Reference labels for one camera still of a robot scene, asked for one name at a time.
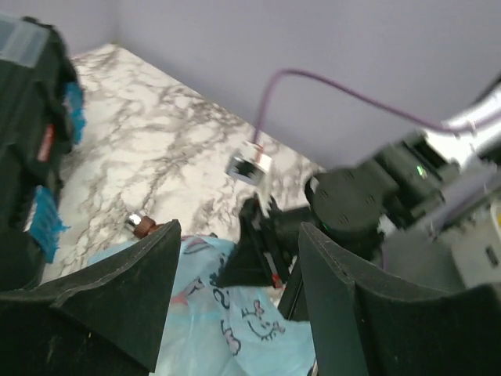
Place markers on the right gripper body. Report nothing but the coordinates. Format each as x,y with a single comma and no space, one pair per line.
345,203

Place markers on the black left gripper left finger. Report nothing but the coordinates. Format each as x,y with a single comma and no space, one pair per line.
107,317

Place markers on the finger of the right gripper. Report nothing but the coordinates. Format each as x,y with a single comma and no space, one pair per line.
293,305
247,265

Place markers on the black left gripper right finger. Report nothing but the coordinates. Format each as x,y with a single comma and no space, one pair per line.
366,321

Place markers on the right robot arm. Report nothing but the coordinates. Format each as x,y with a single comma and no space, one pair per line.
395,261

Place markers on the black plastic toolbox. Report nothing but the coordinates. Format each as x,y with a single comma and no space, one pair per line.
42,119

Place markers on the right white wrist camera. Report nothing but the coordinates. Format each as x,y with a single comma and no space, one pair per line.
249,164

